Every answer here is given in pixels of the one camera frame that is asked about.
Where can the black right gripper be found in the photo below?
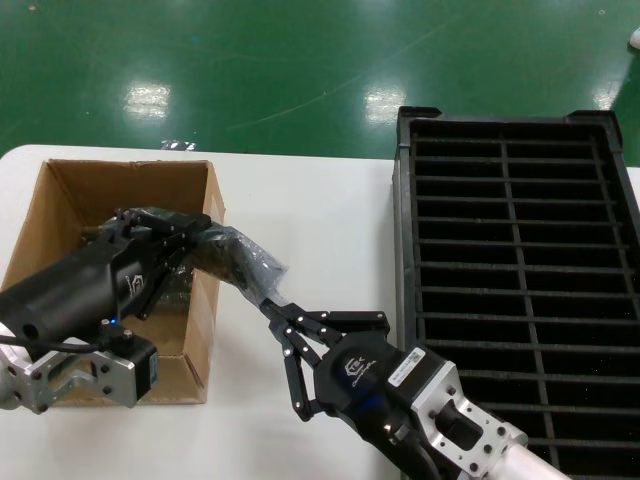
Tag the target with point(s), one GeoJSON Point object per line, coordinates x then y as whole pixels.
{"type": "Point", "coordinates": [355, 375]}

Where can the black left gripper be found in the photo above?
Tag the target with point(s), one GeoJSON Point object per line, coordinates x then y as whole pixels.
{"type": "Point", "coordinates": [75, 290]}

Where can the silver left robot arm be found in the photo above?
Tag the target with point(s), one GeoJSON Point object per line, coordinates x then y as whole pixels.
{"type": "Point", "coordinates": [7, 380]}

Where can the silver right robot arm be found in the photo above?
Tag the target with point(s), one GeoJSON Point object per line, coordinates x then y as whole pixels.
{"type": "Point", "coordinates": [525, 465]}

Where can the brown cardboard box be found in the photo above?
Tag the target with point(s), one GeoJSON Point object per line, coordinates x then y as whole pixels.
{"type": "Point", "coordinates": [75, 185]}

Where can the black slotted plastic container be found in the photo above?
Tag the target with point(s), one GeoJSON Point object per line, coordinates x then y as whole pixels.
{"type": "Point", "coordinates": [402, 250]}

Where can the white shoe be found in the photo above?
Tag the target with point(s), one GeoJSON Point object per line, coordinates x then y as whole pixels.
{"type": "Point", "coordinates": [635, 39]}

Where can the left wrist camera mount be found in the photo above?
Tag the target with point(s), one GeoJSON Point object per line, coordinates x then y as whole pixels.
{"type": "Point", "coordinates": [117, 370]}

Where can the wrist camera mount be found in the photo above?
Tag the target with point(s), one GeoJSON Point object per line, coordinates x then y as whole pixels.
{"type": "Point", "coordinates": [117, 370]}
{"type": "Point", "coordinates": [495, 440]}

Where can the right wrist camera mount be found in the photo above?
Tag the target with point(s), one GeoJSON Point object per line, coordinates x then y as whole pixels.
{"type": "Point", "coordinates": [495, 440]}

